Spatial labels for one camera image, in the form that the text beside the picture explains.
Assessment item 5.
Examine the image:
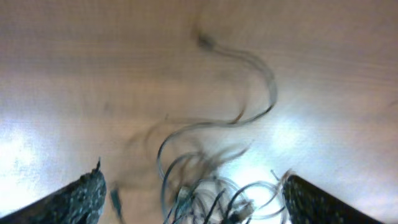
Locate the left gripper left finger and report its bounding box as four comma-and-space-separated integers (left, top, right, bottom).
1, 162, 107, 224

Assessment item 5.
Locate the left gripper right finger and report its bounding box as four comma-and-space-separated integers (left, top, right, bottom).
282, 175, 382, 224

